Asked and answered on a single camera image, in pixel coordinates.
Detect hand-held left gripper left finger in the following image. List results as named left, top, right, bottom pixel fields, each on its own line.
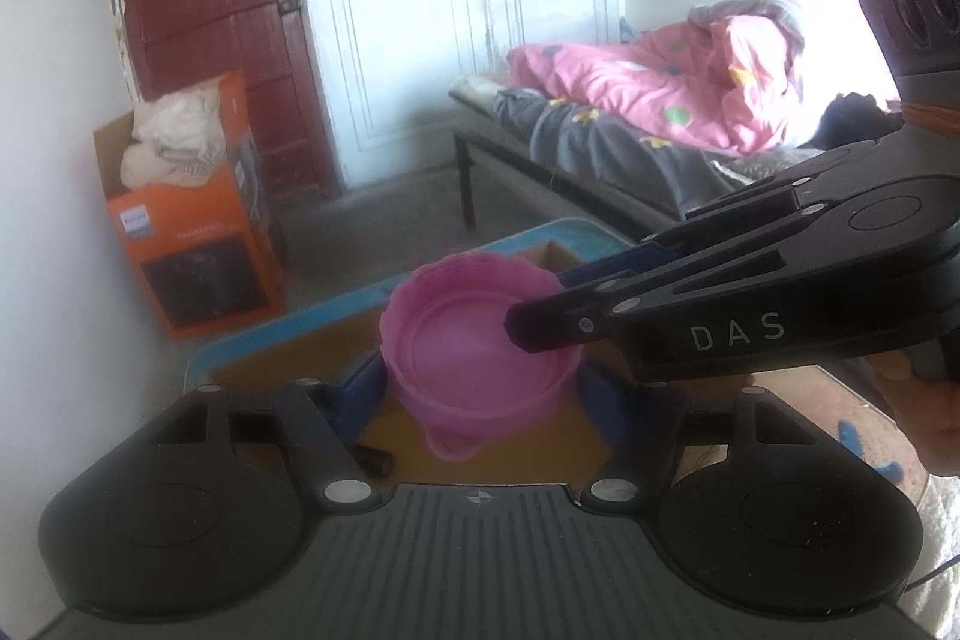
left=154, top=359, right=391, bottom=513

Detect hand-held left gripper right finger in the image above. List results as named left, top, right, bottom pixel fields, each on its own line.
left=574, top=362, right=822, bottom=513

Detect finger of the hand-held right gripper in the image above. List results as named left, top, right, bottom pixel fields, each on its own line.
left=502, top=201, right=852, bottom=356
left=637, top=141, right=901, bottom=257

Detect large brown cardboard box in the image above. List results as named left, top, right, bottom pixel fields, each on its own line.
left=202, top=239, right=721, bottom=487

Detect pink plastic bowl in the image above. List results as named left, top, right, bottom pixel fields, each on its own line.
left=379, top=251, right=586, bottom=462

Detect person's right hand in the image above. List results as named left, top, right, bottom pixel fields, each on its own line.
left=874, top=347, right=960, bottom=480

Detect black cloth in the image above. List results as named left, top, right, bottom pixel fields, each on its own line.
left=817, top=92, right=905, bottom=152

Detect pink quilt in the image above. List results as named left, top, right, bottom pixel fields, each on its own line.
left=506, top=0, right=863, bottom=157

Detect grey blanket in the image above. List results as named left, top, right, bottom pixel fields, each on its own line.
left=491, top=85, right=826, bottom=221

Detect orange cardboard box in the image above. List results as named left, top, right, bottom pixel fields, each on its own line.
left=94, top=70, right=287, bottom=341

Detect white fluffy mat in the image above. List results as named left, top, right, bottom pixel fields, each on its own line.
left=896, top=467, right=960, bottom=618

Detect white crumpled cloth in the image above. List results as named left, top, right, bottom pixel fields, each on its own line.
left=120, top=89, right=226, bottom=191

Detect white panelled door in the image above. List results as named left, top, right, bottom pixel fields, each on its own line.
left=289, top=0, right=627, bottom=191

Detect red wooden door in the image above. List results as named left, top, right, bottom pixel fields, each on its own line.
left=101, top=0, right=342, bottom=206

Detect black bed frame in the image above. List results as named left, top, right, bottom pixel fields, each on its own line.
left=448, top=89, right=683, bottom=244

